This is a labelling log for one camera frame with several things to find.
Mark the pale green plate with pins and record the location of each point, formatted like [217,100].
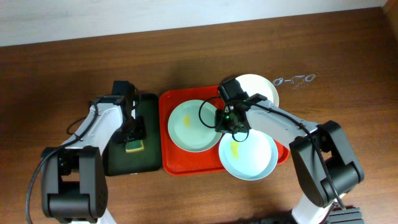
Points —
[189,126]

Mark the cream white plate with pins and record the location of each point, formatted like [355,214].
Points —
[252,84]

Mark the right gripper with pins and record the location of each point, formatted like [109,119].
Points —
[230,125]

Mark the dark green plastic tray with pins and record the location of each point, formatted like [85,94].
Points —
[120,159]

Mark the light blue plate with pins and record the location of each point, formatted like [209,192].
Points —
[251,156]

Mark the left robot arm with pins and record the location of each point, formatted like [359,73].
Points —
[73,182]

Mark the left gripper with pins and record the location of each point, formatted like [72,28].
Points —
[131,134]

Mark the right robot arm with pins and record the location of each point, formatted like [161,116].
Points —
[326,166]

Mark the green and yellow sponge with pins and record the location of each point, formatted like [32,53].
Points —
[134,146]

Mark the red plastic tray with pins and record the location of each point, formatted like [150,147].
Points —
[175,160]

